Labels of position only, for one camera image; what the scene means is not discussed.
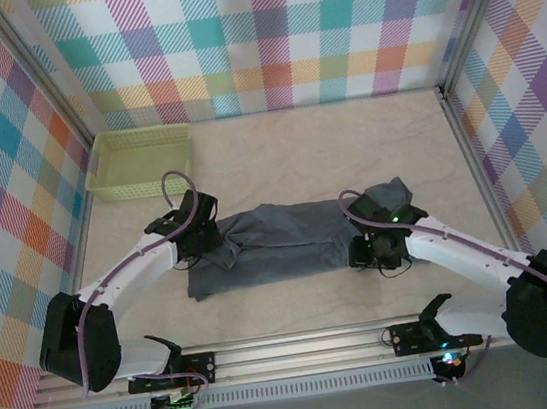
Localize grey slotted cable duct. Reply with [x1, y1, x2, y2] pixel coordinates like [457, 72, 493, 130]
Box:
[80, 362, 439, 409]

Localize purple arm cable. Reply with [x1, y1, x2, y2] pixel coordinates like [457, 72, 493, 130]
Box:
[53, 167, 231, 409]
[337, 163, 547, 400]

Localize aluminium frame post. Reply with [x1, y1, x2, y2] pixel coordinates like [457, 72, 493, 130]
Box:
[427, 0, 538, 92]
[0, 0, 97, 150]

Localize light green plastic basket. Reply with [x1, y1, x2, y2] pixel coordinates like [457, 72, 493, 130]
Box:
[77, 120, 201, 209]

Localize grey t-shirt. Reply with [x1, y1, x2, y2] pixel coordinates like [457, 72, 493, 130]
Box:
[175, 173, 425, 305]

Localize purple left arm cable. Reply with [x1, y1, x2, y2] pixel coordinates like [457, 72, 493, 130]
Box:
[53, 167, 231, 409]

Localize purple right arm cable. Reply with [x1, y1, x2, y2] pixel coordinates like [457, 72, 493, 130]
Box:
[337, 163, 547, 400]

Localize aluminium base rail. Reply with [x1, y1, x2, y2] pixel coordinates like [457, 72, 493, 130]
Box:
[26, 299, 547, 409]

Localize aluminium side rail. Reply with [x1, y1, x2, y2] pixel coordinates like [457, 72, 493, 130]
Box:
[436, 75, 544, 311]
[30, 134, 127, 370]

